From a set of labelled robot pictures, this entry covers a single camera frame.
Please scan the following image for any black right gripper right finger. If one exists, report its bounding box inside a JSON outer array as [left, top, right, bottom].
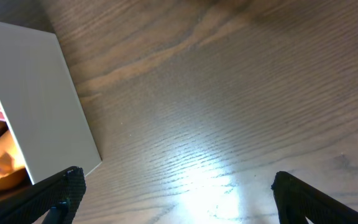
[[271, 171, 358, 224]]

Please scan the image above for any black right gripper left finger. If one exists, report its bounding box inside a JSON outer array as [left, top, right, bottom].
[[0, 166, 86, 223]]

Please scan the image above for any yellow rubber duck toy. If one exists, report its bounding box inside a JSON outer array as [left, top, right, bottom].
[[0, 131, 27, 190]]

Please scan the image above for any white cardboard box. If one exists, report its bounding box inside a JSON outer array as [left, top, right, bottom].
[[0, 22, 102, 184]]

